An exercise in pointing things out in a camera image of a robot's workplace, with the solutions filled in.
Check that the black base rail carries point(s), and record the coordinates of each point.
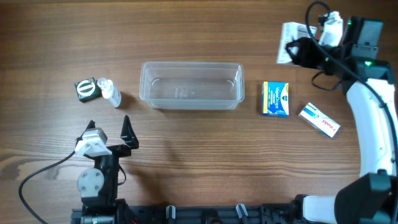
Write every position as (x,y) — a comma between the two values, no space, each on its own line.
(259,214)

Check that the white spray bottle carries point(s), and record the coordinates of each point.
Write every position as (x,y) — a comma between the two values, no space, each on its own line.
(109,91)

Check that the green Zam-Buk box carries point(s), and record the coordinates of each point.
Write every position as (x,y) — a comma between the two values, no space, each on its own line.
(87,90)

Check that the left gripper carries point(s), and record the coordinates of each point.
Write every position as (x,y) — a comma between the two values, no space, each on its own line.
(130,140)

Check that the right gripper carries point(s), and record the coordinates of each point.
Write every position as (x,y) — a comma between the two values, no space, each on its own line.
(305,50)

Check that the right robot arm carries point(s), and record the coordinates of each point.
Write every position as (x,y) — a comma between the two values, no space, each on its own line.
(368,85)

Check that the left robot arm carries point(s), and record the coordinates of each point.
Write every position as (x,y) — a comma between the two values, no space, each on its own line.
(99,185)

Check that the white Panadol box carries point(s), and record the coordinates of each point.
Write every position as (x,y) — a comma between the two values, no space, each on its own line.
(324,124)

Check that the blue VapoDrops box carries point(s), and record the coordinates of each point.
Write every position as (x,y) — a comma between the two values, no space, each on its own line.
(275,99)

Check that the white medicine packet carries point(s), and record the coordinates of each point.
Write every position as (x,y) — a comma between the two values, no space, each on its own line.
(291,31)

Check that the clear plastic container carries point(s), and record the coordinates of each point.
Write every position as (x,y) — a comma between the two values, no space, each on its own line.
(192,85)

